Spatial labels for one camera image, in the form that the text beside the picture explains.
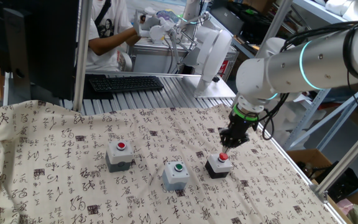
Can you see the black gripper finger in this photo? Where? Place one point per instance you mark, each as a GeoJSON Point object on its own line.
{"type": "Point", "coordinates": [224, 138]}
{"type": "Point", "coordinates": [238, 143]}

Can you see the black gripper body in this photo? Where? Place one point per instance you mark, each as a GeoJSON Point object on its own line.
{"type": "Point", "coordinates": [241, 127]}

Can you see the red mushroom button box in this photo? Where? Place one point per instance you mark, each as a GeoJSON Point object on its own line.
{"type": "Point", "coordinates": [216, 166]}

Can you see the green button box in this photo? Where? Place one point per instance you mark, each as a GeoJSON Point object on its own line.
{"type": "Point", "coordinates": [174, 179]}

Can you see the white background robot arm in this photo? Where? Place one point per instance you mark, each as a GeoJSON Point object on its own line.
{"type": "Point", "coordinates": [213, 53]}

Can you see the person's bare forearm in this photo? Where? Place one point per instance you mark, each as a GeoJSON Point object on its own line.
{"type": "Point", "coordinates": [110, 40]}

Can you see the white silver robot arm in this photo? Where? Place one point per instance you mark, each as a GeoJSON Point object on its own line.
{"type": "Point", "coordinates": [322, 62]}

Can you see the white gloved hand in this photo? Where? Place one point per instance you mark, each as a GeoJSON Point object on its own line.
{"type": "Point", "coordinates": [138, 23]}

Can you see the brown cardboard box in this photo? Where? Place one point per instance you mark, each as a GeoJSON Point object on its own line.
{"type": "Point", "coordinates": [303, 158]}

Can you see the grey steel shelf rack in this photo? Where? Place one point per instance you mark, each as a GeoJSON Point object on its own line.
{"type": "Point", "coordinates": [309, 115]}

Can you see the silver aluminium case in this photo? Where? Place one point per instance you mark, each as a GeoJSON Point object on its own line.
{"type": "Point", "coordinates": [151, 59]}

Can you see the dark grey box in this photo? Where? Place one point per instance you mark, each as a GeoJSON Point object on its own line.
{"type": "Point", "coordinates": [225, 20]}

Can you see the black keyboard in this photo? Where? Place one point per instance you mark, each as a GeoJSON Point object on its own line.
{"type": "Point", "coordinates": [126, 84]}

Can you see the black bag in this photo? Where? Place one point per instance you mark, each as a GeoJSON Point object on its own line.
{"type": "Point", "coordinates": [343, 186]}

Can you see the white haptic teleoperation device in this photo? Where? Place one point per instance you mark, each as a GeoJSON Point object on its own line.
{"type": "Point", "coordinates": [155, 31]}

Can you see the person in white shirt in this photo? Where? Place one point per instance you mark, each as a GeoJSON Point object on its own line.
{"type": "Point", "coordinates": [104, 59]}

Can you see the black desk mat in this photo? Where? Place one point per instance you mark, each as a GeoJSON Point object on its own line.
{"type": "Point", "coordinates": [87, 93]}

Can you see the calligraphy print tablecloth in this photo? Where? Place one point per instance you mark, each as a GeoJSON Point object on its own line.
{"type": "Point", "coordinates": [73, 149]}

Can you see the white plastic robot part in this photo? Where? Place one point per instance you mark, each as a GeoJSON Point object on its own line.
{"type": "Point", "coordinates": [353, 9]}

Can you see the black computer monitor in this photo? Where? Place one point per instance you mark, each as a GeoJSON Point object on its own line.
{"type": "Point", "coordinates": [48, 46]}

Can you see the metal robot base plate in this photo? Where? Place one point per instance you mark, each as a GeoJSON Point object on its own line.
{"type": "Point", "coordinates": [219, 90]}

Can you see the aluminium frame post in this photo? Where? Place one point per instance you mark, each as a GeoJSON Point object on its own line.
{"type": "Point", "coordinates": [82, 62]}
{"type": "Point", "coordinates": [275, 23]}
{"type": "Point", "coordinates": [346, 160]}

